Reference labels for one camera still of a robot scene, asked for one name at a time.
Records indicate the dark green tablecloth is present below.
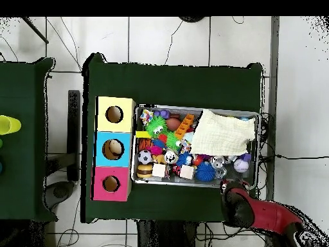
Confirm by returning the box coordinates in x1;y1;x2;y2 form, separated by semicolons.
80;52;264;224
0;57;58;223

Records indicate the orange plastic block with holes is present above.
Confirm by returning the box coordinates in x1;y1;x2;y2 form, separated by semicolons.
173;113;195;140

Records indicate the small soccer ball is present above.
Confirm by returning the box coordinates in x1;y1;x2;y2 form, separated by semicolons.
137;149;153;165

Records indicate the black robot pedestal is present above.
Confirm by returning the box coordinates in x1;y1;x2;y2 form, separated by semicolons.
136;219;199;247

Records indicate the large wooden block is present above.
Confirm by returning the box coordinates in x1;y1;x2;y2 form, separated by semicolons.
179;164;195;180

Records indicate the wooden box with three holes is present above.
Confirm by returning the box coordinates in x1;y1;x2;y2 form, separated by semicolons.
91;96;136;202

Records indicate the small wooden block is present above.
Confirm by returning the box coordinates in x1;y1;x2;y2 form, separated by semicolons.
151;162;167;178

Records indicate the green spiky ball with eyes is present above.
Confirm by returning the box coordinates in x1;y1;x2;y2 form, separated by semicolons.
145;115;168;139

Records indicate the black rod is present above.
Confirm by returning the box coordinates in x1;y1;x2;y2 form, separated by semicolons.
21;16;49;44

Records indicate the cream waffle cloth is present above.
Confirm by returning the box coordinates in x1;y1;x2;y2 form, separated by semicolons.
190;108;256;157

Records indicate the yellow-green cup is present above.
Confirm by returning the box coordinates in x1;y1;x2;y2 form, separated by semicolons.
0;114;22;136

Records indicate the toy hamburger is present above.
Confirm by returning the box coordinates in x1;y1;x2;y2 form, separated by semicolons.
136;163;154;179

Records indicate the silver mesh bin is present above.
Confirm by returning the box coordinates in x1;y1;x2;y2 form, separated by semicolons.
130;104;262;190

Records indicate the white baseball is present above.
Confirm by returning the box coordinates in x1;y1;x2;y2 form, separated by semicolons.
233;158;250;174

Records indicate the blue spiky ball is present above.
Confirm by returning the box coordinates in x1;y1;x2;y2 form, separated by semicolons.
194;161;217;183

